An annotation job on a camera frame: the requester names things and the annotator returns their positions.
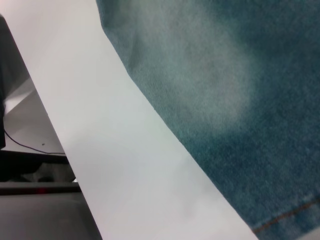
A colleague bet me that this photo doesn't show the blue denim shorts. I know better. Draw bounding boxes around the blue denim shorts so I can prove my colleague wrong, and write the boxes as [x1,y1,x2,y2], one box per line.
[95,0,320,237]

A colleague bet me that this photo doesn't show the black beam with red light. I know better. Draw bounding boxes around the black beam with red light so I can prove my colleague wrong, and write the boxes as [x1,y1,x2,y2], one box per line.
[0,181,82,196]

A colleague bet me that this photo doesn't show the black frame beam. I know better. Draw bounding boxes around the black frame beam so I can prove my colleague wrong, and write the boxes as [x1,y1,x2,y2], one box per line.
[0,149,71,176]

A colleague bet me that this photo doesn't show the thin black cable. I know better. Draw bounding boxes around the thin black cable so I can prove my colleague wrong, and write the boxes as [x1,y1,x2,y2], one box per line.
[4,129,66,155]

